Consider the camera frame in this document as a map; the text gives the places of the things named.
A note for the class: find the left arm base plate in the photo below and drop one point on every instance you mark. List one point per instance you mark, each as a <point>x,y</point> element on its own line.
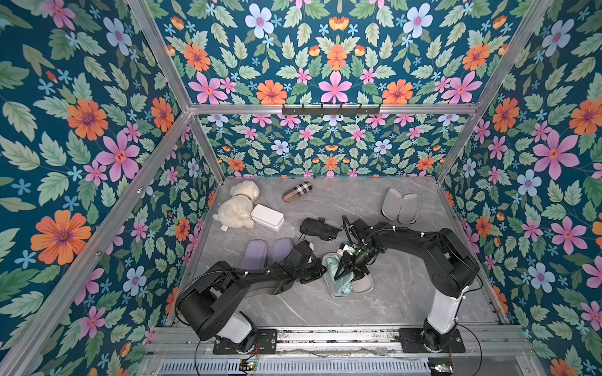
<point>258,341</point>

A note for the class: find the white plush dog toy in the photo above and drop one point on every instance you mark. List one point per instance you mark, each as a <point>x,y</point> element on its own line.
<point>235,213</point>

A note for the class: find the aluminium front rail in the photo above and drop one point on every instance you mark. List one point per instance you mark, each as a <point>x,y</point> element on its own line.
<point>470,340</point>

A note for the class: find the mint green zippered case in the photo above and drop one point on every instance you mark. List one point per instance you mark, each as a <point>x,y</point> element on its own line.
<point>360,286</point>

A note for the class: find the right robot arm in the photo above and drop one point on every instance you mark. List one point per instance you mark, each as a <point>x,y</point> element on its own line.
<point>450,265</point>

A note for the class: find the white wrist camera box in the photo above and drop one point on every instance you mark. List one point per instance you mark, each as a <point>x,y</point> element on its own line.
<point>346,249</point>

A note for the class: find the black hook rail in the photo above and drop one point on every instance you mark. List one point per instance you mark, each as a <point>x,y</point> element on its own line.
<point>336,109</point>

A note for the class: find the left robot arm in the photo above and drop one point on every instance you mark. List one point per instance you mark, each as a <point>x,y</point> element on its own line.
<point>209,303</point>

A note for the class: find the mint green folded umbrella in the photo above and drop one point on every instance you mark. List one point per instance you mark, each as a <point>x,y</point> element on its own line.
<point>343,286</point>

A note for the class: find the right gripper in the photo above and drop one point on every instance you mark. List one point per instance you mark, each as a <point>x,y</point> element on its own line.
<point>356,262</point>

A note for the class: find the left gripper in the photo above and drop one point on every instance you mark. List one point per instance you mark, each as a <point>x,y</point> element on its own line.
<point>316,265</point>

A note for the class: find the plaid folded umbrella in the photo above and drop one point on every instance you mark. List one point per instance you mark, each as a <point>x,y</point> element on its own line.
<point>297,192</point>

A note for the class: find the white closed umbrella case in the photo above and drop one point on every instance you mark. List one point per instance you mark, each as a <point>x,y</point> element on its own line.
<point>268,217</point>

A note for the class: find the open beige case far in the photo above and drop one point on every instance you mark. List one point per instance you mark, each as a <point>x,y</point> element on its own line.
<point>403,208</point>

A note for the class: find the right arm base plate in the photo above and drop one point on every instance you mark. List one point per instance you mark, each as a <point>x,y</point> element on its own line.
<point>432,340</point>

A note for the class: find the black folded umbrella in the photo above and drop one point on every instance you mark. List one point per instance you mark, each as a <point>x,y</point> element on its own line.
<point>319,228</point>

